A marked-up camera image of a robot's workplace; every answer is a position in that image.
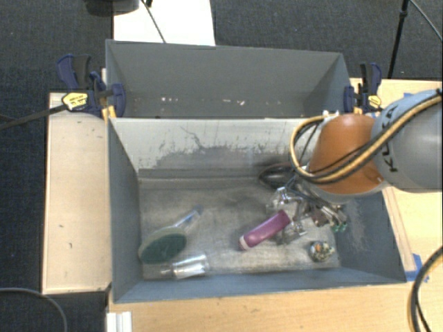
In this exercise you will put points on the small multicoloured ball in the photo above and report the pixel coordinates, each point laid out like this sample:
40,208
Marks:
321,251

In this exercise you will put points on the grey metal bin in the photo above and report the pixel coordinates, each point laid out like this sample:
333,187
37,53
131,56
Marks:
214,150

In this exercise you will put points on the purple plastic bottle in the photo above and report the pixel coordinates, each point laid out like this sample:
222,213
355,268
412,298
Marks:
263,232

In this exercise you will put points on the pale wood flat board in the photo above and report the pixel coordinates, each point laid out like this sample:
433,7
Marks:
76,192

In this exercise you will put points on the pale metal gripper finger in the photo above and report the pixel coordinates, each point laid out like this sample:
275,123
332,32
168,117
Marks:
281,199
292,233

